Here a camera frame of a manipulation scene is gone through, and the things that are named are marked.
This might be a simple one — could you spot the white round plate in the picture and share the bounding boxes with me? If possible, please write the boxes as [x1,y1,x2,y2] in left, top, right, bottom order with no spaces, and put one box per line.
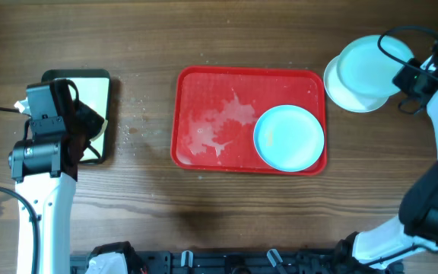
[323,56,389,113]

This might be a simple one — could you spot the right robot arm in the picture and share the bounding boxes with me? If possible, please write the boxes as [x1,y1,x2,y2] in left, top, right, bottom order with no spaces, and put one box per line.
[297,59,438,273]

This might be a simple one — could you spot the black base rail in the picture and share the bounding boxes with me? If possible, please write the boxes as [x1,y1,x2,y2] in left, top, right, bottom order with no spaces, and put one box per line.
[69,249,341,274]

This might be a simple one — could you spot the red plastic tray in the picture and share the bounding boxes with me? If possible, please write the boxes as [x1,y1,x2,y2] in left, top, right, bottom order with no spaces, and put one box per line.
[170,65,326,174]

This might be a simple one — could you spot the light blue plate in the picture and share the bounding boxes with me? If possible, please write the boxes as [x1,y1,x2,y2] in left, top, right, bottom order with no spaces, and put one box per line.
[337,35,414,97]
[253,105,325,173]

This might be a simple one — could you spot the green and yellow sponge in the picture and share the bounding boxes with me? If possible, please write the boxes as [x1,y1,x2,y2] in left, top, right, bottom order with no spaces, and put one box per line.
[90,119,108,142]

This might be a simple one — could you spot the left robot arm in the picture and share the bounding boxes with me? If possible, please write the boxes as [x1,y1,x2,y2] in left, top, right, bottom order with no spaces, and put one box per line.
[8,77,110,273]

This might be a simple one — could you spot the black cable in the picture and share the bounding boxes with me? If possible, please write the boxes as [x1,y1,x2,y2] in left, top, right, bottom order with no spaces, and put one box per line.
[0,105,42,274]
[376,24,438,115]

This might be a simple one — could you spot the left black cable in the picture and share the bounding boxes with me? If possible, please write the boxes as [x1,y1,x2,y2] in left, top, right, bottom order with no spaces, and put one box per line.
[0,105,42,274]

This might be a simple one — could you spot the dark green rectangular basin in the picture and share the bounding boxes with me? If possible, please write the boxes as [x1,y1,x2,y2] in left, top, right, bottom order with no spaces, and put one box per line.
[41,68,111,164]

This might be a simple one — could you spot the right black cable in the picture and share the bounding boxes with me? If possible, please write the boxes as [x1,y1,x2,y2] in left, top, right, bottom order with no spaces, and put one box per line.
[376,24,438,115]

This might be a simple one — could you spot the light blue plate top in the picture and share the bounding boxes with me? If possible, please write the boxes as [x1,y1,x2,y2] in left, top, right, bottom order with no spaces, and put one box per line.
[337,35,414,97]

